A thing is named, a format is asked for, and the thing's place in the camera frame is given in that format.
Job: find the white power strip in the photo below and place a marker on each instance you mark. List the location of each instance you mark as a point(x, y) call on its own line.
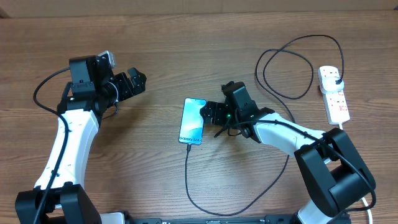
point(335, 103)

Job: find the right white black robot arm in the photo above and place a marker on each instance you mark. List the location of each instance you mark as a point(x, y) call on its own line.
point(334, 173)

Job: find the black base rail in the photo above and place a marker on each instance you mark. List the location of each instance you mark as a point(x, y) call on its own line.
point(211, 221)

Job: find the white charger plug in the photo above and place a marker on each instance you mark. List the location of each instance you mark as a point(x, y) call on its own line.
point(330, 85)

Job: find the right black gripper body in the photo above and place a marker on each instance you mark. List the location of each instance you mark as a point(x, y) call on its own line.
point(219, 112)

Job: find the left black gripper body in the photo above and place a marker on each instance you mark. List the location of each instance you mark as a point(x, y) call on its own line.
point(123, 88)

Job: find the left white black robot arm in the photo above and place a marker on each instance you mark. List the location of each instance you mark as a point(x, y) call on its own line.
point(58, 195)

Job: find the blue Galaxy smartphone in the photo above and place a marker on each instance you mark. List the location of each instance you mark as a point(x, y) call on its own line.
point(192, 123)

